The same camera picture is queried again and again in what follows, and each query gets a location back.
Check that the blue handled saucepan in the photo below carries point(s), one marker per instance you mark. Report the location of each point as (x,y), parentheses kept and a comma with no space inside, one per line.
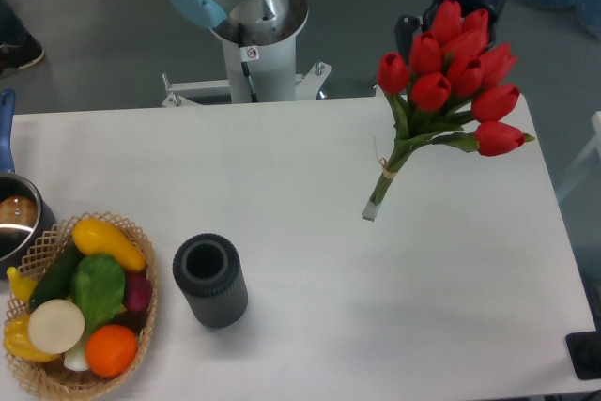
(25,216)

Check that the dark sneaker shoe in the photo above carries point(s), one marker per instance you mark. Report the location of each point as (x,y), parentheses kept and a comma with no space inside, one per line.
(20,50)

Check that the white frame at right edge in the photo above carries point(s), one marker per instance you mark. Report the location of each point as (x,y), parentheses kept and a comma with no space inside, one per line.
(582,165)

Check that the white round radish slice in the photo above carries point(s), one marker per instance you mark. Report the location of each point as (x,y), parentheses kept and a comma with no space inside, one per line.
(56,326)

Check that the orange fruit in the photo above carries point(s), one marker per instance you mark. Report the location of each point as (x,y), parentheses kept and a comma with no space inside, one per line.
(110,350)

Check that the yellow bell pepper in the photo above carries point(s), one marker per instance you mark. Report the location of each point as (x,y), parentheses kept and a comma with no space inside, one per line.
(17,342)

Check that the dark green cucumber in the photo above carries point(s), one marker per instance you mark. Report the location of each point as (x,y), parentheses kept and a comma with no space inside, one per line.
(56,280)

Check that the green lettuce leaf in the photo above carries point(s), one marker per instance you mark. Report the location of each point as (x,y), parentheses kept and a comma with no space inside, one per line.
(97,289)

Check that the woven wicker basket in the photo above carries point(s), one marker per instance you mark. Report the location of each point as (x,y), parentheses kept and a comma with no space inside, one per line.
(52,380)

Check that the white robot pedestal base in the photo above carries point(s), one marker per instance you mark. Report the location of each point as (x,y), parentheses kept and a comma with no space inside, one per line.
(254,73)

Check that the yellow squash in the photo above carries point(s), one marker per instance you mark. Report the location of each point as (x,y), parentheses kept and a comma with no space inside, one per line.
(93,236)

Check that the red tulip bouquet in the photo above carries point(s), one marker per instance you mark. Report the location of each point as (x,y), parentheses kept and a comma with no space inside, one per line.
(449,91)

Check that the purple red onion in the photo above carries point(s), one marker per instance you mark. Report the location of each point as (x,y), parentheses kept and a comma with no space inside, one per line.
(138,292)

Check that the dark grey ribbed vase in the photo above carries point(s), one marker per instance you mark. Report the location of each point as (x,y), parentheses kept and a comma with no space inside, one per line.
(207,270)

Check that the black device at table edge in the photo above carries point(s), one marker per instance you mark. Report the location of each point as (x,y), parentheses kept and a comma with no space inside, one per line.
(584,352)

